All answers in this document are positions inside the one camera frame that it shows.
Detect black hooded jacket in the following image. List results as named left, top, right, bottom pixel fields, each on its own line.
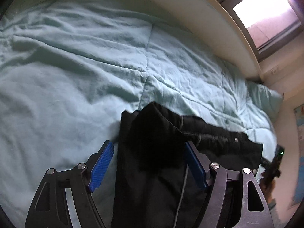
left=111, top=102, right=263, bottom=227

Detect light teal duvet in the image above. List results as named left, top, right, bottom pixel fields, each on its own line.
left=1, top=0, right=277, bottom=227

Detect white wall socket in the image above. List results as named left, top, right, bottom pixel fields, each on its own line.
left=271, top=66, right=280, bottom=75

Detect colourful wall map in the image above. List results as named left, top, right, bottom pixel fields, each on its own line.
left=290, top=105, right=303, bottom=206

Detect light teal pillow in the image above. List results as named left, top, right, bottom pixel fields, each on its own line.
left=247, top=81, right=283, bottom=123

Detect grey framed window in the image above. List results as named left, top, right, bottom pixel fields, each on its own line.
left=217, top=0, right=303, bottom=62

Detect person's right hand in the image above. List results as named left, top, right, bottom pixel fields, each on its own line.
left=259, top=179, right=276, bottom=204

